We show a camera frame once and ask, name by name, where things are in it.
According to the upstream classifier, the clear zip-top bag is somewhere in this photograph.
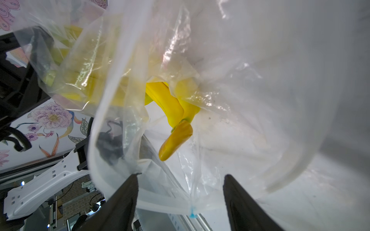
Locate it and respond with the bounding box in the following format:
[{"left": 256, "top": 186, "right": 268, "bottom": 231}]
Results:
[{"left": 13, "top": 1, "right": 370, "bottom": 231}]

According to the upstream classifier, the yellow banana bunch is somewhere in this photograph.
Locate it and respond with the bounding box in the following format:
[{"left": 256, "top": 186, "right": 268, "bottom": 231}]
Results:
[{"left": 40, "top": 22, "right": 200, "bottom": 161}]

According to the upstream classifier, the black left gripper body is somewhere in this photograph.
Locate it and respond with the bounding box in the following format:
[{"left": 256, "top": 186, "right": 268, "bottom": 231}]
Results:
[{"left": 1, "top": 33, "right": 50, "bottom": 152}]

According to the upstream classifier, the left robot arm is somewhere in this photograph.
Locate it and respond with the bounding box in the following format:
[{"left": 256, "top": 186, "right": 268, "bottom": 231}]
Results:
[{"left": 1, "top": 65, "right": 98, "bottom": 225}]

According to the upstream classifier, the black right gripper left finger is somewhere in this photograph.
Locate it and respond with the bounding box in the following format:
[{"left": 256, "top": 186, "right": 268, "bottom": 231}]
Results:
[{"left": 78, "top": 174, "right": 139, "bottom": 231}]

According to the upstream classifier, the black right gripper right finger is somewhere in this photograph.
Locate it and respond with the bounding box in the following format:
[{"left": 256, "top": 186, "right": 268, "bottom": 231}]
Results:
[{"left": 223, "top": 174, "right": 283, "bottom": 231}]

